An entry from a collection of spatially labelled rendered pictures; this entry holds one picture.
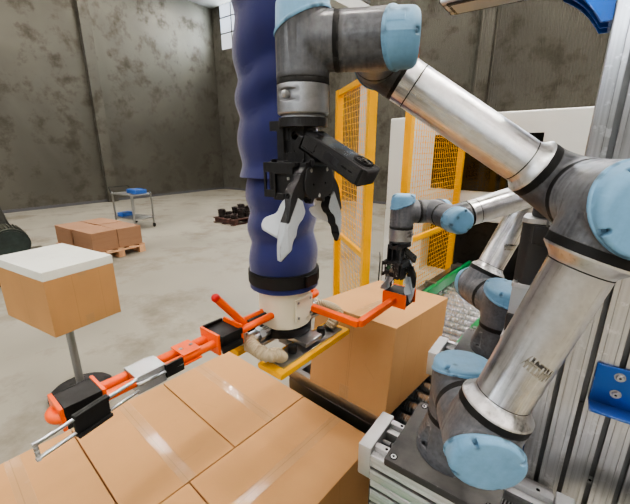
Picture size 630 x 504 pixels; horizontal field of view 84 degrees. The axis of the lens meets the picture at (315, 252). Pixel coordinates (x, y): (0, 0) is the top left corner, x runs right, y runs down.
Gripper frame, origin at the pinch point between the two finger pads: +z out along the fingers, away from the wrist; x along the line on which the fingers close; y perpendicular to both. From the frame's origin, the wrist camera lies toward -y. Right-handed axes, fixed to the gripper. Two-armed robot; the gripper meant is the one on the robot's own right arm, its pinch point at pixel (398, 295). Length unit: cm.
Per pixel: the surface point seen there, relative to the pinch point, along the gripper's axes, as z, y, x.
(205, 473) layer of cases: 64, 53, -45
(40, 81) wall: -224, -241, -1200
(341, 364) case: 42, -6, -27
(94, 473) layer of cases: 64, 79, -77
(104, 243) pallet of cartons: 92, -98, -535
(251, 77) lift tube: -66, 41, -25
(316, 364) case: 47, -5, -41
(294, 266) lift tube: -16.2, 34.9, -16.9
